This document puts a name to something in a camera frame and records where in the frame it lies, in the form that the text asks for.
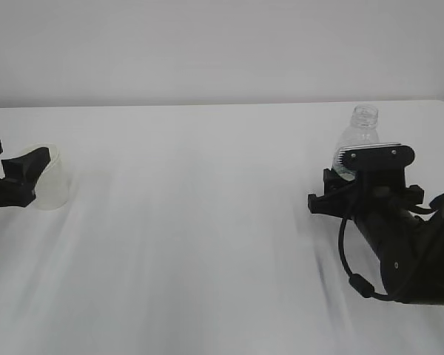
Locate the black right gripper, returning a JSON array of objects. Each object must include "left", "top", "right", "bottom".
[{"left": 307, "top": 169, "right": 424, "bottom": 222}]

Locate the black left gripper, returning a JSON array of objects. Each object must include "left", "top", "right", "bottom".
[{"left": 0, "top": 140, "right": 50, "bottom": 208}]

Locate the white paper cup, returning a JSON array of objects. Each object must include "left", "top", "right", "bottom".
[{"left": 18, "top": 143, "right": 70, "bottom": 211}]

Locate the clear water bottle green label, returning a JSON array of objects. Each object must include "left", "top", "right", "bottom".
[{"left": 332, "top": 104, "right": 380, "bottom": 181}]

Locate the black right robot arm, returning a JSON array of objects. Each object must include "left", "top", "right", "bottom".
[{"left": 308, "top": 169, "right": 444, "bottom": 305}]

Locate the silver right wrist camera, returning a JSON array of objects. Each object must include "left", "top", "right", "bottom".
[{"left": 332, "top": 143, "right": 415, "bottom": 181}]

